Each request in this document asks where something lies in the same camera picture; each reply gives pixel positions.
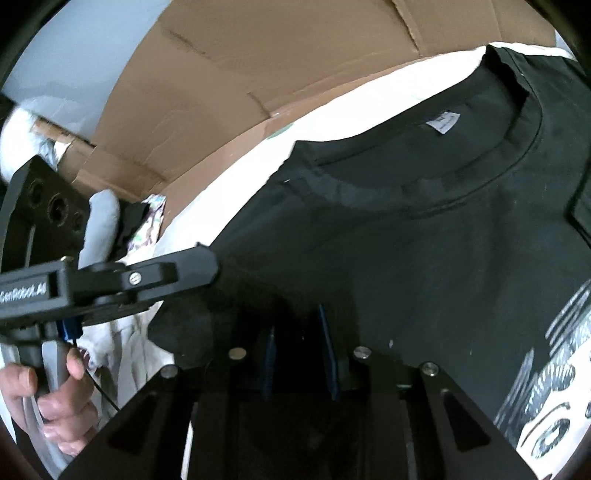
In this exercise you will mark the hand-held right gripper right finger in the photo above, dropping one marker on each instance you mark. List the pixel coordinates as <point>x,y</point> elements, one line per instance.
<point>328,360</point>

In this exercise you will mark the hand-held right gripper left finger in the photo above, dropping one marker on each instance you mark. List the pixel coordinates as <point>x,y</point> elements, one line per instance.
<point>269,364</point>

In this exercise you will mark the cream printed bed sheet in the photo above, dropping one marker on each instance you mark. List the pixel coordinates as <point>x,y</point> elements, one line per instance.
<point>221,184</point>

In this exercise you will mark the person's left hand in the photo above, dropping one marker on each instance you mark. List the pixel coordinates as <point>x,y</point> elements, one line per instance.
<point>69,410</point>

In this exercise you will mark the silver foil wrap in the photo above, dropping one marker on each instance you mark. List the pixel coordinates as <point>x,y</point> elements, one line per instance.
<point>147,221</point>

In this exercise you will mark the white pillow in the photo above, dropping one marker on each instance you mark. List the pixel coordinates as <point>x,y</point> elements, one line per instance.
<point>23,134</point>

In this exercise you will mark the brown cardboard box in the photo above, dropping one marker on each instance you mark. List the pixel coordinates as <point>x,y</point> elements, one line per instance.
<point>277,55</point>

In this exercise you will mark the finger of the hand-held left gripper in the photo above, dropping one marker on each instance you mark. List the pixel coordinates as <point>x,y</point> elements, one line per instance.
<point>184,267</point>

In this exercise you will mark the black cartoon print t-shirt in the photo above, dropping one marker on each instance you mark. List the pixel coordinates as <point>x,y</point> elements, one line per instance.
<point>415,240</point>

